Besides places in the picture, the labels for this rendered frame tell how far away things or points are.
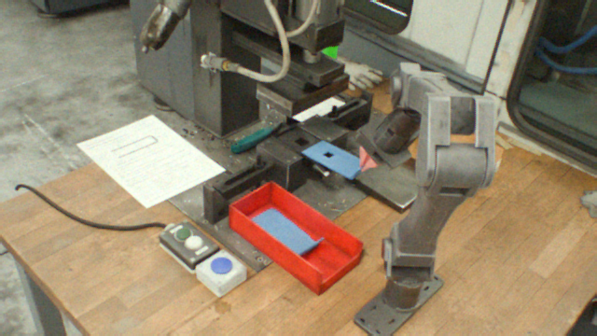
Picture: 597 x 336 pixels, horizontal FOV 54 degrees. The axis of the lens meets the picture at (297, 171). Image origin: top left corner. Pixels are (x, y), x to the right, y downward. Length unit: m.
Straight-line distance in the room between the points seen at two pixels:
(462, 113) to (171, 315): 0.59
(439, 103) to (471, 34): 0.94
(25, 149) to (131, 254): 1.99
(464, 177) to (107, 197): 0.79
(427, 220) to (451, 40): 0.94
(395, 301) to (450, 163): 0.36
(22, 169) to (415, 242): 2.30
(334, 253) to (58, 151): 2.10
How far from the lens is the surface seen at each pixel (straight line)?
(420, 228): 0.93
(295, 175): 1.28
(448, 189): 0.85
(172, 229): 1.17
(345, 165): 1.24
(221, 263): 1.09
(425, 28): 1.82
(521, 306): 1.19
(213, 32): 1.34
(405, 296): 1.06
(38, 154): 3.07
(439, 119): 0.80
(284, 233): 1.19
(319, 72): 1.18
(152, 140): 1.47
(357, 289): 1.12
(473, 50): 1.73
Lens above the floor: 1.73
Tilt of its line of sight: 37 degrees down
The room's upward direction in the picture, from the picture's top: 5 degrees clockwise
